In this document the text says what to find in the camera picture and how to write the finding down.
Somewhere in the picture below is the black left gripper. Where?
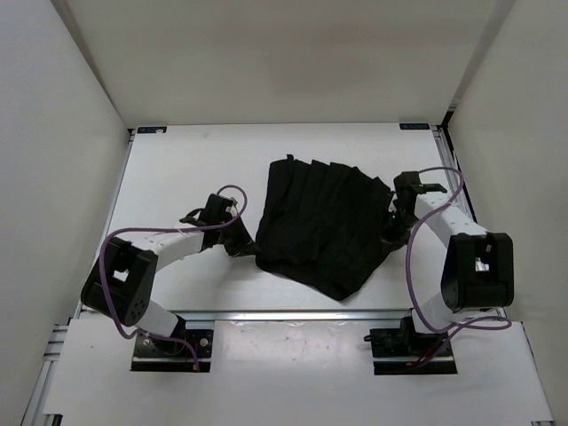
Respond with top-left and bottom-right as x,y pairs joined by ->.
217,214 -> 261,257

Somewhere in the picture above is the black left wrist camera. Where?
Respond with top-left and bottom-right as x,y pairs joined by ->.
200,193 -> 236,225

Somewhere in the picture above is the blue left corner label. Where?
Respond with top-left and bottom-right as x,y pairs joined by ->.
137,126 -> 168,134

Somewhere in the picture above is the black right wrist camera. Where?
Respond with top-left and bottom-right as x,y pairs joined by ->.
393,171 -> 447,201

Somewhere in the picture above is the blue corner label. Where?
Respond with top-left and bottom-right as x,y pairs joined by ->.
399,122 -> 430,130
137,126 -> 168,134

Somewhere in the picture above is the black pleated skirt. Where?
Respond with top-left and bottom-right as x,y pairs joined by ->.
256,155 -> 391,302

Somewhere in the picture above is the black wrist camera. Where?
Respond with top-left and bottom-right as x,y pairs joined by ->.
393,171 -> 447,201
200,193 -> 236,225

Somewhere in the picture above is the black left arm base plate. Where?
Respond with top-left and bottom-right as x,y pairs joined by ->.
130,328 -> 214,373

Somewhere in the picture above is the aluminium table frame rail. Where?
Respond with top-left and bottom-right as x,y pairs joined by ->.
75,128 -> 509,327

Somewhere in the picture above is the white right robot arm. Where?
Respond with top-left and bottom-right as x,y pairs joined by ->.
385,185 -> 515,355

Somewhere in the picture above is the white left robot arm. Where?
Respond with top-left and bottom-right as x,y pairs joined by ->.
81,218 -> 259,356

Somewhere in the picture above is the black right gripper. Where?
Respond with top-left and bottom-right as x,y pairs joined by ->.
379,208 -> 421,256

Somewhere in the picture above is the blue right corner label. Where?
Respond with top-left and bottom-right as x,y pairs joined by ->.
399,122 -> 430,130

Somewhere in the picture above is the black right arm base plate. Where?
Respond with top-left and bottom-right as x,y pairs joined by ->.
363,328 -> 458,376

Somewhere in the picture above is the white front cover board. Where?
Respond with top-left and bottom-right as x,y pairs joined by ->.
44,319 -> 553,425

